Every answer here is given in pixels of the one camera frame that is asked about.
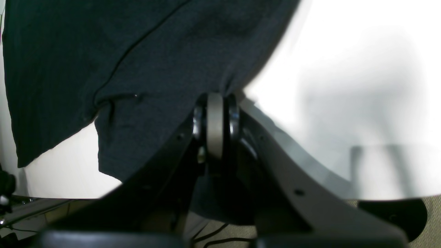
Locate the black T-shirt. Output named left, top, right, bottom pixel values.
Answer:
left=2, top=0, right=301, bottom=182

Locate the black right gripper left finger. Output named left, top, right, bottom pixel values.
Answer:
left=41, top=95, right=216, bottom=248

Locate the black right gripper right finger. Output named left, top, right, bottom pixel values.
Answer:
left=215, top=95, right=428, bottom=248

